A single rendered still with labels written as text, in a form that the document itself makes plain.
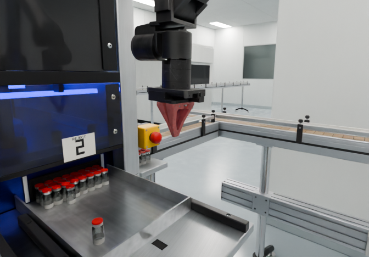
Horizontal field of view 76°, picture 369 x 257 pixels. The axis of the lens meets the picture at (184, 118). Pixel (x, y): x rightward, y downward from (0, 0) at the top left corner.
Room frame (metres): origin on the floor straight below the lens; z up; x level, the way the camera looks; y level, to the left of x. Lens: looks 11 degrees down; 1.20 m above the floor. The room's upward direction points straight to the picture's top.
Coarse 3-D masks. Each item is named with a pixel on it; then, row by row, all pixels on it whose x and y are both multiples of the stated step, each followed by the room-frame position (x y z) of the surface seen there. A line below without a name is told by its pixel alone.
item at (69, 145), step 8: (80, 136) 0.58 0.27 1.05; (88, 136) 0.60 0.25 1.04; (64, 144) 0.55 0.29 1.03; (72, 144) 0.57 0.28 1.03; (80, 144) 0.58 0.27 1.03; (88, 144) 0.60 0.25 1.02; (64, 152) 0.55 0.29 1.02; (72, 152) 0.56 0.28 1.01; (88, 152) 0.60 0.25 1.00; (64, 160) 0.55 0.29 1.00
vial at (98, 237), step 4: (100, 224) 0.40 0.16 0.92; (92, 228) 0.40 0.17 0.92; (96, 228) 0.40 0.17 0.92; (100, 228) 0.40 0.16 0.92; (92, 232) 0.40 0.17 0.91; (96, 232) 0.40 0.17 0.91; (100, 232) 0.40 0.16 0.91; (92, 236) 0.40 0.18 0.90; (96, 236) 0.40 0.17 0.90; (100, 236) 0.40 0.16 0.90; (96, 240) 0.40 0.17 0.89; (100, 240) 0.40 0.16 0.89; (104, 240) 0.41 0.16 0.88; (96, 244) 0.40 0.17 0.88
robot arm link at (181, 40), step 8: (160, 32) 0.47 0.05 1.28; (168, 32) 0.44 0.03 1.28; (176, 32) 0.44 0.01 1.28; (184, 32) 0.44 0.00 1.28; (160, 40) 0.48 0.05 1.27; (168, 40) 0.44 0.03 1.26; (176, 40) 0.44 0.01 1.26; (184, 40) 0.44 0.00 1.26; (160, 48) 0.48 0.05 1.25; (168, 48) 0.44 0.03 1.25; (176, 48) 0.44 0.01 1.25; (184, 48) 0.44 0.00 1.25; (168, 56) 0.44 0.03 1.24; (176, 56) 0.44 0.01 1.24; (184, 56) 0.44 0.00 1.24
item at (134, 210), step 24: (96, 192) 0.60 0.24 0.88; (120, 192) 0.60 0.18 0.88; (144, 192) 0.60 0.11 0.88; (168, 192) 0.56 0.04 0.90; (48, 216) 0.49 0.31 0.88; (72, 216) 0.49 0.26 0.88; (96, 216) 0.49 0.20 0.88; (120, 216) 0.49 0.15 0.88; (144, 216) 0.49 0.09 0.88; (168, 216) 0.46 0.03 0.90; (72, 240) 0.41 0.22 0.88; (120, 240) 0.41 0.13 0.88; (144, 240) 0.40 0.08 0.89
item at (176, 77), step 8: (168, 64) 0.44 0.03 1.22; (176, 64) 0.44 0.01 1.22; (184, 64) 0.44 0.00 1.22; (168, 72) 0.44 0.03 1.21; (176, 72) 0.44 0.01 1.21; (184, 72) 0.45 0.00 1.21; (168, 80) 0.44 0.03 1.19; (176, 80) 0.44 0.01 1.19; (184, 80) 0.45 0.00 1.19; (152, 88) 0.47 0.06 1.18; (160, 88) 0.45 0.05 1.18; (168, 88) 0.44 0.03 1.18; (176, 88) 0.44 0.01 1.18; (184, 88) 0.45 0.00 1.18; (192, 88) 0.47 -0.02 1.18; (176, 96) 0.43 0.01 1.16; (184, 96) 0.41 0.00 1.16; (200, 96) 0.45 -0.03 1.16
